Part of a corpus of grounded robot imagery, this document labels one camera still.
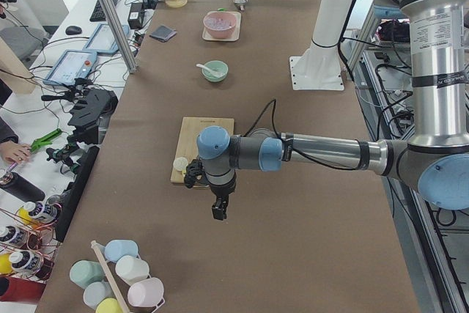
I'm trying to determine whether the blue teach pendant far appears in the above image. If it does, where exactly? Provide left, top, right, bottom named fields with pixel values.
left=83, top=23, right=118, bottom=55

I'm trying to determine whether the blue teach pendant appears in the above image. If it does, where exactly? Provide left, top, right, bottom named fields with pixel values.
left=83, top=23, right=118, bottom=55
left=43, top=50, right=97, bottom=86

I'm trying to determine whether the person hand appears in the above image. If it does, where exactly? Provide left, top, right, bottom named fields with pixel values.
left=1, top=141, right=31, bottom=163

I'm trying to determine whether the pile of clear ice cubes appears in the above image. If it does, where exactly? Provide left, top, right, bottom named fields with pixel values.
left=204, top=13, right=232, bottom=31

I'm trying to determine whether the bamboo cutting board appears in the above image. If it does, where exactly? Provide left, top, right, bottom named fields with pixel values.
left=174, top=117, right=235, bottom=162

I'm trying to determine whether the green plastic cup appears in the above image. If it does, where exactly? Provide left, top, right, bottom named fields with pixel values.
left=69, top=260, right=105, bottom=289

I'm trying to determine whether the grey plastic cup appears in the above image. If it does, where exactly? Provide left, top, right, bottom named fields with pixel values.
left=83, top=281, right=114, bottom=309

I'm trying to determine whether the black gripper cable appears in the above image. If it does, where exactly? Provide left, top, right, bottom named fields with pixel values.
left=243, top=98, right=363, bottom=171

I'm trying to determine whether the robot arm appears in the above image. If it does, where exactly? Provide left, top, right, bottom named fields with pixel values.
left=184, top=0, right=468, bottom=220

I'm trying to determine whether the pink bowl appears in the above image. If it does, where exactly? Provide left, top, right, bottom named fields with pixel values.
left=203, top=11, right=237, bottom=39

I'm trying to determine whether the cream rectangular tray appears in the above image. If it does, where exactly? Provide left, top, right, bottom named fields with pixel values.
left=202, top=11, right=242, bottom=42

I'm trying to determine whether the yellow plastic cup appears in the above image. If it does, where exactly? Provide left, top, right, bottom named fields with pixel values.
left=95, top=298, right=123, bottom=313

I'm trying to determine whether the green plastic clamp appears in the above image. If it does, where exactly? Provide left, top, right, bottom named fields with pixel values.
left=30, top=128, right=63, bottom=153

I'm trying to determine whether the black power adapter box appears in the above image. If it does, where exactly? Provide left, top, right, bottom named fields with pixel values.
left=128, top=2, right=145, bottom=29

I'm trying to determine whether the blue teach pendant near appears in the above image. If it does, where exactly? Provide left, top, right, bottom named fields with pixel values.
left=43, top=50, right=97, bottom=86

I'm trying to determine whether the white ceramic spoon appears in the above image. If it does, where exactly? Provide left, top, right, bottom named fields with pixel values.
left=196, top=63, right=219, bottom=76

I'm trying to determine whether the blue plastic cup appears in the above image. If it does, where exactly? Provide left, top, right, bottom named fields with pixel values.
left=104, top=240, right=139, bottom=263

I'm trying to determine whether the aluminium frame post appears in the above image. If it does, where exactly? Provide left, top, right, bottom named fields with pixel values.
left=98, top=0, right=137, bottom=74

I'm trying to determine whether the white plastic cup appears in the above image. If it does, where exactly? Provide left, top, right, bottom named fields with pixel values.
left=115, top=255, right=149, bottom=285

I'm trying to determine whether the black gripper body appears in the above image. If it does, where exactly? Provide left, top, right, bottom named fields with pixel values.
left=210, top=175, right=236, bottom=206

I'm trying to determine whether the grey folded cloth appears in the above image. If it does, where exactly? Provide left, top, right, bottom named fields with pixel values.
left=149, top=25, right=177, bottom=43

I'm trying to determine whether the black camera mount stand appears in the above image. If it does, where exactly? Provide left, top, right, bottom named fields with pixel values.
left=41, top=78, right=118, bottom=144

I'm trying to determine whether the black keyboard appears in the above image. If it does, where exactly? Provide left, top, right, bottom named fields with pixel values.
left=89, top=0, right=122, bottom=23

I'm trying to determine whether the black computer mouse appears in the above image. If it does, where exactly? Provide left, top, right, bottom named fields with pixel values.
left=65, top=26, right=82, bottom=35

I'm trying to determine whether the metal ice scoop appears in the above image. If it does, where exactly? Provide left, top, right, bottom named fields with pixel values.
left=233, top=0, right=248, bottom=11

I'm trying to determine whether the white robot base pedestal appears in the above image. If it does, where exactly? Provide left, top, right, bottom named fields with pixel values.
left=289, top=0, right=355, bottom=91

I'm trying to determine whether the mint green bowl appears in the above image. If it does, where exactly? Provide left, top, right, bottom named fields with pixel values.
left=202, top=60, right=229, bottom=83

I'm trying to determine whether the white onion half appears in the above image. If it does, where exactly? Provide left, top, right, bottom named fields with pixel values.
left=173, top=157, right=189, bottom=172

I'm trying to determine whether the pink plastic cup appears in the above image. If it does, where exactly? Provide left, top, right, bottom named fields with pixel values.
left=128, top=277, right=165, bottom=307

